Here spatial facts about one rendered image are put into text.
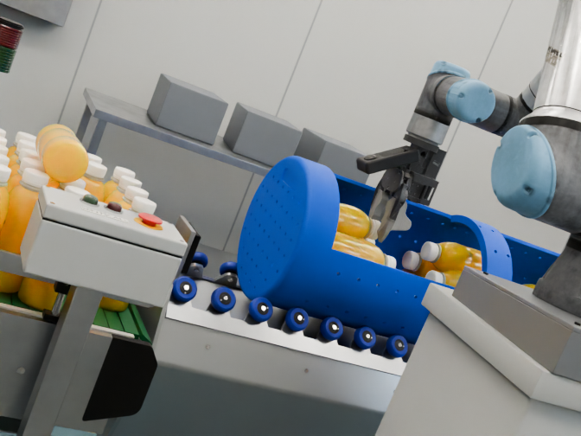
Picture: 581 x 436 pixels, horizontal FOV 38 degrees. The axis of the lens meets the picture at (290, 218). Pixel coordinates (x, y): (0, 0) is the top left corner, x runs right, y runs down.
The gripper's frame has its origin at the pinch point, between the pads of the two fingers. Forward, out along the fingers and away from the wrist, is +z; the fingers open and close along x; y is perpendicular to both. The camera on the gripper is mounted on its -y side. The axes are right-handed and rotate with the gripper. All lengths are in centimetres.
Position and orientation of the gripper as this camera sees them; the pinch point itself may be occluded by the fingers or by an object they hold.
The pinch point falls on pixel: (373, 231)
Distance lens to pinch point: 166.8
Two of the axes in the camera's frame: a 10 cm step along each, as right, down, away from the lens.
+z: -3.7, 9.2, 1.5
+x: -3.4, -2.8, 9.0
